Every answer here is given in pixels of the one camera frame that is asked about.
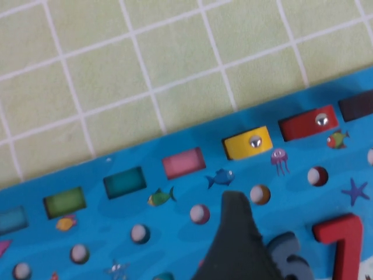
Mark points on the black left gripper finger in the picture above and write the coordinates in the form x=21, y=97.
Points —
x=236, y=248

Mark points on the yellow wooden fish piece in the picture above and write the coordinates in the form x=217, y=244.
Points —
x=239, y=146

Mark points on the grey-blue number six piece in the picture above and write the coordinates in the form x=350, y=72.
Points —
x=284, y=245

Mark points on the red number seven piece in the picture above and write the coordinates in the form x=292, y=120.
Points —
x=344, y=230

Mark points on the wooden ocean puzzle board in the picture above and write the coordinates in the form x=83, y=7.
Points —
x=102, y=227

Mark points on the red wooden fish piece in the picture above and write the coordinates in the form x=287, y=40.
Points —
x=297, y=125

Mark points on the green checked tablecloth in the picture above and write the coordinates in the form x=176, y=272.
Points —
x=116, y=73

